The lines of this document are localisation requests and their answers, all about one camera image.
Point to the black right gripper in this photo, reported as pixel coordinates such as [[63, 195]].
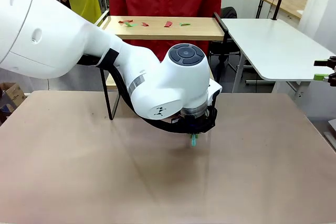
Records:
[[333, 72]]

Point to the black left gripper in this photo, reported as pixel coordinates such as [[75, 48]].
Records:
[[194, 124]]

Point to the teal microfibre duster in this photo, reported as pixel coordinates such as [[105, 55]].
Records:
[[193, 142]]

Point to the green paper scrap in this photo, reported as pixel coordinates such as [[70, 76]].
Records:
[[132, 25], [184, 24]]

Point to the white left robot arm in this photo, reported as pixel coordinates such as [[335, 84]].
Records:
[[65, 37]]

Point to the light wooden table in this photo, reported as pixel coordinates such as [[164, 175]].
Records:
[[286, 5]]

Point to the black office chair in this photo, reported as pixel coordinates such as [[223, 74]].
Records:
[[229, 12]]

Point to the brown cardboard box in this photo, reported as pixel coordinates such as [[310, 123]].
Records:
[[13, 94]]

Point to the grey aluminium rail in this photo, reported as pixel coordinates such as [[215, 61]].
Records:
[[331, 140]]

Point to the two-tier wooden shelf black frame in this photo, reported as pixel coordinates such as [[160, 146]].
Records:
[[170, 32]]

